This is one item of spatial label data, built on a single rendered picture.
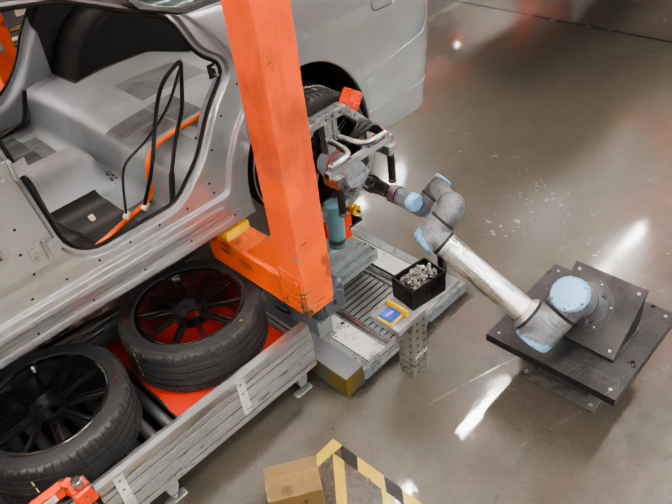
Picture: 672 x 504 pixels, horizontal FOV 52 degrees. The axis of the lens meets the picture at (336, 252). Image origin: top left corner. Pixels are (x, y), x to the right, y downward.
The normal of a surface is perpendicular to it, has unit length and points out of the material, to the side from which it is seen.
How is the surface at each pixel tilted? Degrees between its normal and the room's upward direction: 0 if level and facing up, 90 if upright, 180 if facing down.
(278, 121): 90
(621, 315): 42
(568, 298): 38
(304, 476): 0
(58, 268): 91
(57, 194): 54
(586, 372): 0
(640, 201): 0
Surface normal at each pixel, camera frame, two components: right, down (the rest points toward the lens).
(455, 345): -0.11, -0.77
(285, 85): 0.71, 0.38
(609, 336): -0.55, -0.22
